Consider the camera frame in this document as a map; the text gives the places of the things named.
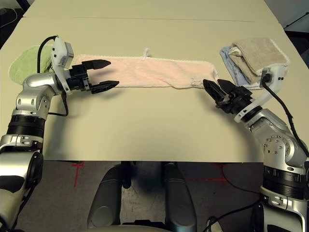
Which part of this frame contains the grey robot leg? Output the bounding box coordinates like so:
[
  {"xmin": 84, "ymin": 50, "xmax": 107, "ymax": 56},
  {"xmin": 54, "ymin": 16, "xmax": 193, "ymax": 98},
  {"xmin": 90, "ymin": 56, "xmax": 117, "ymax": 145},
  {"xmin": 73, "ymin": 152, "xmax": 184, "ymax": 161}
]
[
  {"xmin": 87, "ymin": 165, "xmax": 133, "ymax": 229},
  {"xmin": 161, "ymin": 162, "xmax": 197, "ymax": 232}
]

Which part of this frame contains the light blue folded towel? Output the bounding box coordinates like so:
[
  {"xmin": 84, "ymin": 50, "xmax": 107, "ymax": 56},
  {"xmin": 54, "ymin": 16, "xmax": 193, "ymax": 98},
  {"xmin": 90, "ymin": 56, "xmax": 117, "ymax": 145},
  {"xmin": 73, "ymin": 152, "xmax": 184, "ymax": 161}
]
[{"xmin": 219, "ymin": 45, "xmax": 263, "ymax": 90}]

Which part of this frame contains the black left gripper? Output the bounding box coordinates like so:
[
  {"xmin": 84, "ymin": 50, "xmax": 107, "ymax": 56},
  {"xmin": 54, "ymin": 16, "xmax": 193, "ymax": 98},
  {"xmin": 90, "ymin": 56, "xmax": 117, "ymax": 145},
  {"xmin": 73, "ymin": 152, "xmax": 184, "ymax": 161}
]
[{"xmin": 65, "ymin": 58, "xmax": 120, "ymax": 94}]

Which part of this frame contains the grey robot right leg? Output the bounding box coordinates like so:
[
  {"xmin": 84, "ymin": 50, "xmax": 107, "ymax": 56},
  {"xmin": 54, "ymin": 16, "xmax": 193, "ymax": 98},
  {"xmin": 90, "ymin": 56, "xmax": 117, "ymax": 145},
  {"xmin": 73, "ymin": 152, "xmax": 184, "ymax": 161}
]
[{"xmin": 161, "ymin": 162, "xmax": 197, "ymax": 232}]

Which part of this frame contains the green towel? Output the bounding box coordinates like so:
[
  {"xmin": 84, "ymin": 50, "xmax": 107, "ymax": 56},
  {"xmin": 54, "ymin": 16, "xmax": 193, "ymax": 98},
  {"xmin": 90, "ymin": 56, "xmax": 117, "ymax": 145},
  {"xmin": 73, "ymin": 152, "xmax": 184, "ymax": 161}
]
[{"xmin": 8, "ymin": 45, "xmax": 55, "ymax": 85}]

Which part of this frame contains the red floor tape cross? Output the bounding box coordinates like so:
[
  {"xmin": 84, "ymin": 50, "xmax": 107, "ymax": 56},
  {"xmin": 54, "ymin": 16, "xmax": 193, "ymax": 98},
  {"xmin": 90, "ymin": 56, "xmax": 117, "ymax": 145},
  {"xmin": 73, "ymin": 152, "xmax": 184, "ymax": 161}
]
[
  {"xmin": 185, "ymin": 164, "xmax": 230, "ymax": 187},
  {"xmin": 71, "ymin": 162, "xmax": 85, "ymax": 188}
]

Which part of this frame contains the grey robot left leg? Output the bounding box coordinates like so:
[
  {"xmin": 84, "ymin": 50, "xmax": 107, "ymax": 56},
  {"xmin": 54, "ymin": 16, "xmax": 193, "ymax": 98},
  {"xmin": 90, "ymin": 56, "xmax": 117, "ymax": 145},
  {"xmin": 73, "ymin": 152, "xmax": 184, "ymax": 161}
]
[{"xmin": 87, "ymin": 165, "xmax": 133, "ymax": 229}]

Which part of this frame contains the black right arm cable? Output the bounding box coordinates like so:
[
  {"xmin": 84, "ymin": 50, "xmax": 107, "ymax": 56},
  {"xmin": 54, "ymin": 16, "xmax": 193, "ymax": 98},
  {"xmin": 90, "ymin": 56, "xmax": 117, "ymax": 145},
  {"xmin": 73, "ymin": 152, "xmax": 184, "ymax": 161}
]
[{"xmin": 206, "ymin": 74, "xmax": 309, "ymax": 232}]

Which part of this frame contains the white floor cable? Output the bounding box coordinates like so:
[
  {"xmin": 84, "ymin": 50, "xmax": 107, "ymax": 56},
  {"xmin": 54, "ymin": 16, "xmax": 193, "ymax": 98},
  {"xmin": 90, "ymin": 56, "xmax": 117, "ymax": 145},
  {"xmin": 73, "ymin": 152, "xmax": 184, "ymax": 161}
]
[{"xmin": 3, "ymin": 8, "xmax": 17, "ymax": 25}]

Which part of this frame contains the beige folded towel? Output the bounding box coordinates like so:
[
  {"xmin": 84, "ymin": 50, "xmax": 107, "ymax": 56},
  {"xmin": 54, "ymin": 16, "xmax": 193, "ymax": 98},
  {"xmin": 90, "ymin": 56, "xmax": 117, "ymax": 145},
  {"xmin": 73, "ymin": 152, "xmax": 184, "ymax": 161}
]
[{"xmin": 228, "ymin": 36, "xmax": 290, "ymax": 85}]

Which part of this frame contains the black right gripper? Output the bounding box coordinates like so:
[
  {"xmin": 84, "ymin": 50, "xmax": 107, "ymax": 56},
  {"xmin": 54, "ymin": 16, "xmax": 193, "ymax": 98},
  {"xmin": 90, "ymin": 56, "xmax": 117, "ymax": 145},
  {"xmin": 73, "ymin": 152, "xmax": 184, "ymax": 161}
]
[{"xmin": 202, "ymin": 78, "xmax": 254, "ymax": 114}]

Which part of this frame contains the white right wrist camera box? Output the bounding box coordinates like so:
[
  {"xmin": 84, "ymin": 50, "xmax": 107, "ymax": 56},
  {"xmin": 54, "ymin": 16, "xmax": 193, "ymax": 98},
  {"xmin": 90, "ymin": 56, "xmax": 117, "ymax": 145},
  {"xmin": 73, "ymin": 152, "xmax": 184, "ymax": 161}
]
[{"xmin": 235, "ymin": 65, "xmax": 289, "ymax": 123}]

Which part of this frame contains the black cabinet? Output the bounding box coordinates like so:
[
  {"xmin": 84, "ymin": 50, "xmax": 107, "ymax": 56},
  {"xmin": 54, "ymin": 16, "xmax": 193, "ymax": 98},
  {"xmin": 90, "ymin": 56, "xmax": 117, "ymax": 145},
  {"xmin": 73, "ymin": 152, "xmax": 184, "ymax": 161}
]
[{"xmin": 284, "ymin": 14, "xmax": 309, "ymax": 37}]

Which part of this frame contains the pink towel with embroidery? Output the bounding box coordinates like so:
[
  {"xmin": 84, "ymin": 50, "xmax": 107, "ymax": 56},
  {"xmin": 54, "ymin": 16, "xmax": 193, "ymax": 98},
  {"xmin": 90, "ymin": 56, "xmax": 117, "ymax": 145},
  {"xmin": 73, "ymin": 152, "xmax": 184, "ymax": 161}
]
[{"xmin": 71, "ymin": 48, "xmax": 219, "ymax": 89}]

